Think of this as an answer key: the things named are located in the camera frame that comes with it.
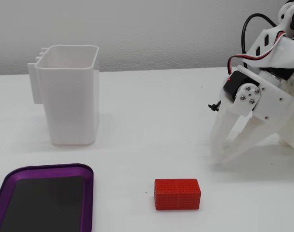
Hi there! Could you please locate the white red black servo wire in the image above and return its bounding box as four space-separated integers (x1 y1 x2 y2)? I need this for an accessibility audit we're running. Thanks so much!
227 31 294 79

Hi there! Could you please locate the black cable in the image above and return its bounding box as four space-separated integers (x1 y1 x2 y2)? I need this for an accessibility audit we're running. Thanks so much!
240 13 278 72

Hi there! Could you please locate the red studded cube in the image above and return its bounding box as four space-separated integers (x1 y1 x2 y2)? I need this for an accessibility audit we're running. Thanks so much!
154 178 202 211

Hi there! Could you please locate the black zip tie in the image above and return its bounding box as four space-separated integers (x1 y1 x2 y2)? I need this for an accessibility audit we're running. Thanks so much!
208 101 221 113

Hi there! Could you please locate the white plastic box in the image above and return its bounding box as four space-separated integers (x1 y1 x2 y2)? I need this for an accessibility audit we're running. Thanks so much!
28 44 100 145

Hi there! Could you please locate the black tray liner mat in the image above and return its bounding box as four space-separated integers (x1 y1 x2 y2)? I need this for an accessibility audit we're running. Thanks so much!
0 176 86 232

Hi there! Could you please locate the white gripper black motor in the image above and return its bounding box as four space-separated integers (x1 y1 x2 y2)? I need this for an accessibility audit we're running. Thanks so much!
210 65 294 167

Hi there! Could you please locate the purple metal tray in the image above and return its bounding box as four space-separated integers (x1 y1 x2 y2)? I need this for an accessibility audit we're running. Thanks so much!
0 163 94 232

